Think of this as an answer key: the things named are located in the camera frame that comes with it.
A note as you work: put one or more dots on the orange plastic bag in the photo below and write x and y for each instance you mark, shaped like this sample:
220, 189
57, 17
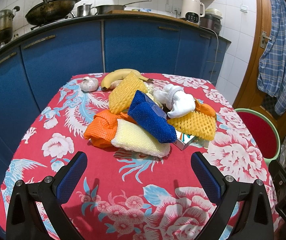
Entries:
103, 128

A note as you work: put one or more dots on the crumpled white paper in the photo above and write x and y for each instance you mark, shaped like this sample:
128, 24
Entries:
156, 94

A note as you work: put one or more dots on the ginger root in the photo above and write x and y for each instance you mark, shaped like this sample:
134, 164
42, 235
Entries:
114, 84

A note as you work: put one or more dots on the dark rice cooker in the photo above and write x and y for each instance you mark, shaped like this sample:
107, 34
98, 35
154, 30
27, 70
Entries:
212, 20

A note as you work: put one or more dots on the yellow banana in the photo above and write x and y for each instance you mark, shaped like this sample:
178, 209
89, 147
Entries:
120, 74

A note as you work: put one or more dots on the metal door handle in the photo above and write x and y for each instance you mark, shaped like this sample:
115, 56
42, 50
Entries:
264, 39

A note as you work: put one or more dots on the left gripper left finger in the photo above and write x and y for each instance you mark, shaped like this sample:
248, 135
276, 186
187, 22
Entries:
23, 218

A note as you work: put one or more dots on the small white card box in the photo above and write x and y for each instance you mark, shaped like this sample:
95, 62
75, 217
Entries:
183, 140

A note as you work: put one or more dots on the blue kitchen cabinets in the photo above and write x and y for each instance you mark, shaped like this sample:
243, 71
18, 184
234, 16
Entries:
33, 68

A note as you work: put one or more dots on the wooden door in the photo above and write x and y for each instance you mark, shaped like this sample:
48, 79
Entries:
249, 95

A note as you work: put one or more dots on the small orange knotted bag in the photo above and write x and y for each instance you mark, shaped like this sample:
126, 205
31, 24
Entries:
205, 109

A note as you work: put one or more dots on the small steel kettle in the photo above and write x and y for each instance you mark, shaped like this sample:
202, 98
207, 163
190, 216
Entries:
86, 10

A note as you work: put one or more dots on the red green plastic basin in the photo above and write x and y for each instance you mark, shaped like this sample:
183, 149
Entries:
263, 132

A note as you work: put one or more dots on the yellow foam fruit net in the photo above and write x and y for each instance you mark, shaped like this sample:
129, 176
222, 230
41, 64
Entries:
121, 97

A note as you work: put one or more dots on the white garlic bulb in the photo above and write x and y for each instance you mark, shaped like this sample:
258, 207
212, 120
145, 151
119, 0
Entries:
89, 84

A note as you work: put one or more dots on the white knotted sock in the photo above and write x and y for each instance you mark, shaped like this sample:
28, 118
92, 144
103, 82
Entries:
176, 100

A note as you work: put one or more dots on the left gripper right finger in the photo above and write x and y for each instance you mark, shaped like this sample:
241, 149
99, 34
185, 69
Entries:
255, 219

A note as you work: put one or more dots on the cream yellow sponge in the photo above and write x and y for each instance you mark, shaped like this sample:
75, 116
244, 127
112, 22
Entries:
132, 137

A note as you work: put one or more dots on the red floral tablecloth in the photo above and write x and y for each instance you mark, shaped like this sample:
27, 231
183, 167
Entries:
126, 195

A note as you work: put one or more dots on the steel frying pan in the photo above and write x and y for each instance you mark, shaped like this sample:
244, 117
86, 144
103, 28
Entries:
104, 9

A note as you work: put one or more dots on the blue mesh sponge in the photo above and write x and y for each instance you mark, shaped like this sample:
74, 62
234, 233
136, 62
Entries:
152, 118

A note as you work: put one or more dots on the white electric kettle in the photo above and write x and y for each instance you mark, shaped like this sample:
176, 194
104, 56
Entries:
192, 11

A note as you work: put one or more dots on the blue plaid shirt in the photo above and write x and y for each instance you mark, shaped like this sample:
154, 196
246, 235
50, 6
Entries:
272, 65

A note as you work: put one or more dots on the black wok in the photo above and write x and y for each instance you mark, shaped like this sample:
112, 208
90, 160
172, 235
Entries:
49, 11

